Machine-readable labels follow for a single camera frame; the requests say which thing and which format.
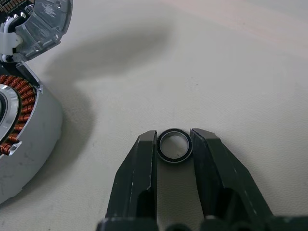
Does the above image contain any white motor wire bundle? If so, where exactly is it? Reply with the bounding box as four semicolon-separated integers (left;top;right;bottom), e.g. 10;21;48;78
0;20;24;55

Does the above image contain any grey hinged motor lid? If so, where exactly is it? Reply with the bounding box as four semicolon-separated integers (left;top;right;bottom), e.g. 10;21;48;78
0;0;73;60

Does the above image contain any black and silver bearing ring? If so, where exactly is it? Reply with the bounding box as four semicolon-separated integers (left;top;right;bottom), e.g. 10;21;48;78
157;128;193;165

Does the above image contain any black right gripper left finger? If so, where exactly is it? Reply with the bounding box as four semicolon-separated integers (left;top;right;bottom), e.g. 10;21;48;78
105;130;159;219

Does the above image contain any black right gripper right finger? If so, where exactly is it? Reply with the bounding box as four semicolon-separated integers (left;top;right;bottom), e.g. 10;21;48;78
190;128;275;219

